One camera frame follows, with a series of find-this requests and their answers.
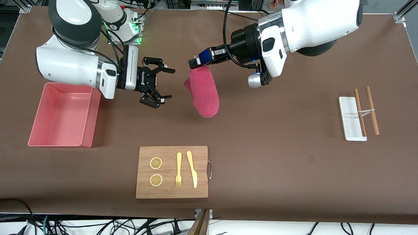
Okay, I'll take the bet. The pink and grey cloth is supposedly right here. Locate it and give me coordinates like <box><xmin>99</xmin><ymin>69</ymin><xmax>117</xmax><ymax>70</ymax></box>
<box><xmin>184</xmin><ymin>66</ymin><xmax>219</xmax><ymax>118</ymax></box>

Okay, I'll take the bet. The yellow plastic fork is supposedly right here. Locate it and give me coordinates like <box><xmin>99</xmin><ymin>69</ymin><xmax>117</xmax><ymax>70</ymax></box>
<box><xmin>175</xmin><ymin>152</ymin><xmax>182</xmax><ymax>188</ymax></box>

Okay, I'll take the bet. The yellow plastic knife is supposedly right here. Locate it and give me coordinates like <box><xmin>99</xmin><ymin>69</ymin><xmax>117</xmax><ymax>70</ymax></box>
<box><xmin>186</xmin><ymin>150</ymin><xmax>198</xmax><ymax>189</ymax></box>

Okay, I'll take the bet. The pink plastic bin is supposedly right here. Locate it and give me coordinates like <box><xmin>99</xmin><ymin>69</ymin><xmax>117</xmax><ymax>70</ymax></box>
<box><xmin>28</xmin><ymin>82</ymin><xmax>101</xmax><ymax>148</ymax></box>

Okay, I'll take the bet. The wooden cutting board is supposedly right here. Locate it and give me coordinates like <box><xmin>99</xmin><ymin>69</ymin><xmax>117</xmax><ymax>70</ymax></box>
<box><xmin>136</xmin><ymin>146</ymin><xmax>213</xmax><ymax>199</ymax></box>

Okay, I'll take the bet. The white rectangular tray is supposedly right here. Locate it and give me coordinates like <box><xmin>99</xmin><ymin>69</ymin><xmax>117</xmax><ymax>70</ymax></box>
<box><xmin>338</xmin><ymin>97</ymin><xmax>367</xmax><ymax>141</ymax></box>

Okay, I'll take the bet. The wooden plank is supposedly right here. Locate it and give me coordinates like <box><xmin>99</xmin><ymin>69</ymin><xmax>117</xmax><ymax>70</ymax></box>
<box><xmin>188</xmin><ymin>209</ymin><xmax>210</xmax><ymax>235</ymax></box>

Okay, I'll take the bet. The black cable on table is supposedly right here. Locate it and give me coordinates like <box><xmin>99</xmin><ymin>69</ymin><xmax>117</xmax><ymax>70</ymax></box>
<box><xmin>229</xmin><ymin>11</ymin><xmax>262</xmax><ymax>21</ymax></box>

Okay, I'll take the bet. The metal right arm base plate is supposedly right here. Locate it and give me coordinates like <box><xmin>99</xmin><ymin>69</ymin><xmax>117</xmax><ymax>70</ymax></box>
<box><xmin>122</xmin><ymin>13</ymin><xmax>144</xmax><ymax>45</ymax></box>

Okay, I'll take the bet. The thick black floor cable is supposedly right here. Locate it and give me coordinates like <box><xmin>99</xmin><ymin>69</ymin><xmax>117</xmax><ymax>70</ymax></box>
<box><xmin>0</xmin><ymin>198</ymin><xmax>34</xmax><ymax>226</ymax></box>

